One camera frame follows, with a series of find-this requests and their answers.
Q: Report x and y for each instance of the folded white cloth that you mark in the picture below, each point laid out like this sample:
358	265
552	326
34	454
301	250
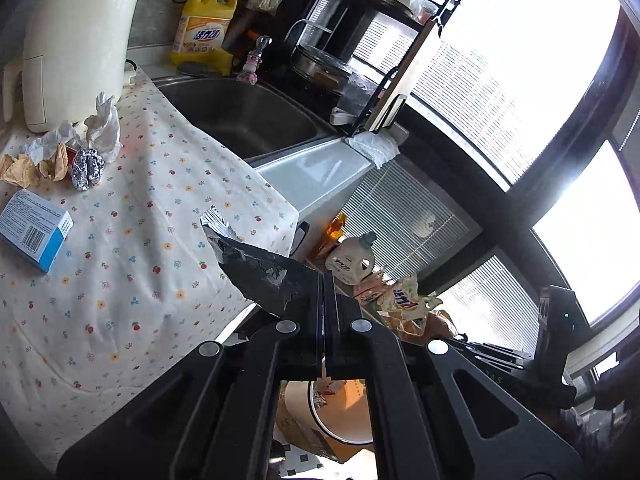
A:
375	147

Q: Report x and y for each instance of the floral tablecloth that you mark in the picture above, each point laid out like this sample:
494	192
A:
125	240

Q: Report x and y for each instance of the yellow dish soap bottle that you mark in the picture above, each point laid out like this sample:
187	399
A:
205	30

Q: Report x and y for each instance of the detergent refill bag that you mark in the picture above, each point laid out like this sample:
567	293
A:
407	302

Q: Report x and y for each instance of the cream trash bin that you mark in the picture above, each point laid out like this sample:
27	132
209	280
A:
340	410

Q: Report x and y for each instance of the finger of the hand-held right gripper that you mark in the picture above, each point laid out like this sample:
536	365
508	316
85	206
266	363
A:
495	357

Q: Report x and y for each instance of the dark foil wrapper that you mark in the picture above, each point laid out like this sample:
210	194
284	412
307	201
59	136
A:
260	270

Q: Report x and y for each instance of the wooden cutting board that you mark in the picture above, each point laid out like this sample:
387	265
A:
407	75

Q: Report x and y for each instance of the white detergent bottle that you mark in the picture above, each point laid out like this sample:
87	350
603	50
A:
350	262

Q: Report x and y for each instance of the orange bottle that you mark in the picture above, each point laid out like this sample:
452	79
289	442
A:
336	227

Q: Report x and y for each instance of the brown snack packet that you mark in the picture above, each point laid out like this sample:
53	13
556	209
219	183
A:
432	327

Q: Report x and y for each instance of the cardboard box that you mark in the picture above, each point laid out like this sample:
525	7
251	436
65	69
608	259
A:
300	435

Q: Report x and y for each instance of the yellow sponge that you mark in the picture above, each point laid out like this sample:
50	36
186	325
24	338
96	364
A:
226	62

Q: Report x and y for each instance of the black window frame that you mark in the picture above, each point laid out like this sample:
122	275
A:
545	210

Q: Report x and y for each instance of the cream air fryer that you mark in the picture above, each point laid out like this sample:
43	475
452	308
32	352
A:
75	40

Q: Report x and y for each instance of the clear plastic cup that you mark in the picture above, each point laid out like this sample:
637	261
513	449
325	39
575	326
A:
360	91

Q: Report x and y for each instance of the crumpled brown paper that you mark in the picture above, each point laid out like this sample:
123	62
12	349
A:
22	170

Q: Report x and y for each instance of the stainless steel sink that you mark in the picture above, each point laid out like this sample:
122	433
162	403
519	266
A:
240	115

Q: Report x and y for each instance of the crumpled white tissue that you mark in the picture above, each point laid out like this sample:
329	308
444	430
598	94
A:
105	127
50	142

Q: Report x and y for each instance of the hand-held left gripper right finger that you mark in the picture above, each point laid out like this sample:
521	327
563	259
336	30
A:
340	330

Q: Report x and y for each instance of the black dish rack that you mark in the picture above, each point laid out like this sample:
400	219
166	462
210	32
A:
350	20

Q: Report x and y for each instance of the silver foil ball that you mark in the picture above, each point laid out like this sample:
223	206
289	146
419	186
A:
87	169

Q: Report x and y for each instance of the small white dish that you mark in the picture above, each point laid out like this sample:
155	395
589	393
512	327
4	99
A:
344	116

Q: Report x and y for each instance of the blue and white box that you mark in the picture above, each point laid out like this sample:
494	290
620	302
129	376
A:
32	227

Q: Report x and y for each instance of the glass container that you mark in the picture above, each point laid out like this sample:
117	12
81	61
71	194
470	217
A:
317	25

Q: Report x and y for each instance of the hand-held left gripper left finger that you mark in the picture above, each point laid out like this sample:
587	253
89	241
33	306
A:
312	320

